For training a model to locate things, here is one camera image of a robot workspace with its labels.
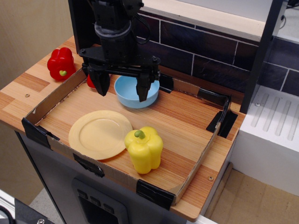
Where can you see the dark vertical post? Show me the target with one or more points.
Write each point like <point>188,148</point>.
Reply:
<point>271,29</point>

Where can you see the red toy bell pepper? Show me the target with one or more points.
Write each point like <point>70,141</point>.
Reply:
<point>61,64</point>

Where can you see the light blue bowl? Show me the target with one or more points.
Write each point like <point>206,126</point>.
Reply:
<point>125,88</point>

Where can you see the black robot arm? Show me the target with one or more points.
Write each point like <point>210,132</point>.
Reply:
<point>113,13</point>

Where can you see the cream yellow plate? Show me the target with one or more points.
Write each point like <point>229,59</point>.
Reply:
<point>100,135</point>

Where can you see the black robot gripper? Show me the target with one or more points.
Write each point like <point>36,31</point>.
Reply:
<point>119,54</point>

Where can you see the yellow toy bell pepper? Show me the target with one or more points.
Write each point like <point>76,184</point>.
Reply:
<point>145,148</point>

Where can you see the cardboard fence with black tape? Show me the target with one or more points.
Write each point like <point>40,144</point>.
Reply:
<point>192,156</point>

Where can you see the white ribbed sink unit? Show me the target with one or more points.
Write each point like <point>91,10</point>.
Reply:
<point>267,145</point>

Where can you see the red white toy food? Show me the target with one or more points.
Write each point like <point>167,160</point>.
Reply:
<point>90,83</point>

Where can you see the grey oven control panel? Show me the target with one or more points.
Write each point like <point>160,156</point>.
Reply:
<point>99,208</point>

